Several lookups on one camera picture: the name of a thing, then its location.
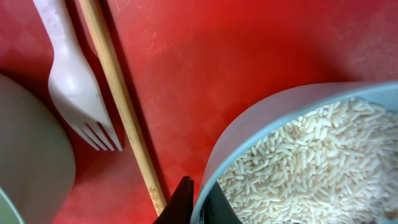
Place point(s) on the light blue bowl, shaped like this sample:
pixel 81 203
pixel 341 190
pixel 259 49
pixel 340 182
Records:
pixel 276 110

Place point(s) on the wooden chopstick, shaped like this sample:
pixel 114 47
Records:
pixel 98 28

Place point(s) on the white plastic fork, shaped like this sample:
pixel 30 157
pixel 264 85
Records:
pixel 72 84

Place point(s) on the rice food waste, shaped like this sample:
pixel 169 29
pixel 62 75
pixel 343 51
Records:
pixel 335 164

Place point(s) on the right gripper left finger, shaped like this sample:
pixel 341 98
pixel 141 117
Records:
pixel 180 207

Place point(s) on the green bowl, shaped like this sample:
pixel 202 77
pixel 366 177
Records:
pixel 37 159

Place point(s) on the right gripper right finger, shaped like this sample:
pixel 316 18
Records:
pixel 216 208

